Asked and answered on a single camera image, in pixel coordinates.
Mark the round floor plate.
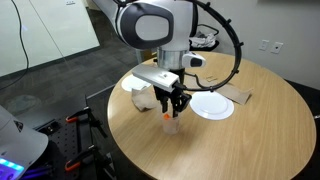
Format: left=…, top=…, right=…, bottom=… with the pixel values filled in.
left=4, top=94, right=43, bottom=116

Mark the tan wooden stand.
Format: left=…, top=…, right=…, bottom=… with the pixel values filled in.
left=134, top=49, right=158, bottom=65

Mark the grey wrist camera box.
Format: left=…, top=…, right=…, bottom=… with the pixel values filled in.
left=131, top=64, right=181, bottom=93

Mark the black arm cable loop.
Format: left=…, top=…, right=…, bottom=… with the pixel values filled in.
left=114, top=0, right=245, bottom=93

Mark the black hanging cable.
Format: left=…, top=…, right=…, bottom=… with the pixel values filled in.
left=0, top=0, right=30, bottom=92

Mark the clear plastic cup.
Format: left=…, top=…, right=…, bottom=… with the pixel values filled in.
left=161, top=113, right=181, bottom=136

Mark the white round plate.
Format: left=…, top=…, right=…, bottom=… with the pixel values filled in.
left=189, top=90, right=235, bottom=121
left=120, top=73, right=153, bottom=93

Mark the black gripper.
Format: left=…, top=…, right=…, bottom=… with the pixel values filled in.
left=153, top=68, right=193, bottom=118

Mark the black clamp orange handle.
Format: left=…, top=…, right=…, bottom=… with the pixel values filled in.
left=65, top=106, right=108, bottom=138
left=64, top=144, right=116, bottom=180

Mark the black chair with cloth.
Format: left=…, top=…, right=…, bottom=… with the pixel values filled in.
left=188, top=23, right=221, bottom=53

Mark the black base plate block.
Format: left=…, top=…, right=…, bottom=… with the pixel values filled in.
left=35, top=119, right=62, bottom=135

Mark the white crumpled cloth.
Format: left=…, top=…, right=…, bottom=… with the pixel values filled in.
left=189, top=32, right=218, bottom=48

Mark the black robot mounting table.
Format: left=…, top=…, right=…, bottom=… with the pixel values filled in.
left=19, top=84, right=116, bottom=180

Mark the white wall outlet plate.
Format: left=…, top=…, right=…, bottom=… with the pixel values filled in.
left=270, top=41, right=285, bottom=55
left=258, top=39, right=270, bottom=52

